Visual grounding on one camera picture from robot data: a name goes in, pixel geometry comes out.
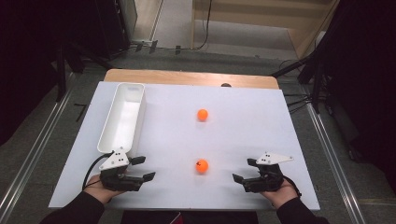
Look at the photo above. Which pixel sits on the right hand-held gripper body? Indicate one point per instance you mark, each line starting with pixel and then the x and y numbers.
pixel 264 182

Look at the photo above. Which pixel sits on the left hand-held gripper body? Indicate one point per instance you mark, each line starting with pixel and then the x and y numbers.
pixel 120 182

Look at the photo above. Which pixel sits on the orange ball with black mark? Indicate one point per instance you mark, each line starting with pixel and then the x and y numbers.
pixel 202 166

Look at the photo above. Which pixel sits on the long white plastic bin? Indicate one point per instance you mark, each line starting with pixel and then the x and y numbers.
pixel 124 118

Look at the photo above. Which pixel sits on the plain orange ball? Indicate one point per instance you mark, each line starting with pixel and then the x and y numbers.
pixel 202 114

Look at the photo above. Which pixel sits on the person's left hand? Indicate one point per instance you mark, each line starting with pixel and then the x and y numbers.
pixel 99 190

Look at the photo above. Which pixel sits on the person's right hand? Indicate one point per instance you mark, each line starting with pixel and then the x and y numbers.
pixel 281 196

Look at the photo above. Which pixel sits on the white table board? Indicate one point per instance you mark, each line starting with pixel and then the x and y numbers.
pixel 243 124

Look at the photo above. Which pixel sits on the wooden table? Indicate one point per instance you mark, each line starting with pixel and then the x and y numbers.
pixel 186 77

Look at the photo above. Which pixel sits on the black metal stand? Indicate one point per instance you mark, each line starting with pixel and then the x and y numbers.
pixel 317 84
pixel 61 77

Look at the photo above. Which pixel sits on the metal floor rail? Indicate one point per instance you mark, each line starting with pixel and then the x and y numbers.
pixel 31 155
pixel 336 168

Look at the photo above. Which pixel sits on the light wooden shelf frame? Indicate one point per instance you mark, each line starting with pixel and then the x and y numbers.
pixel 258 20

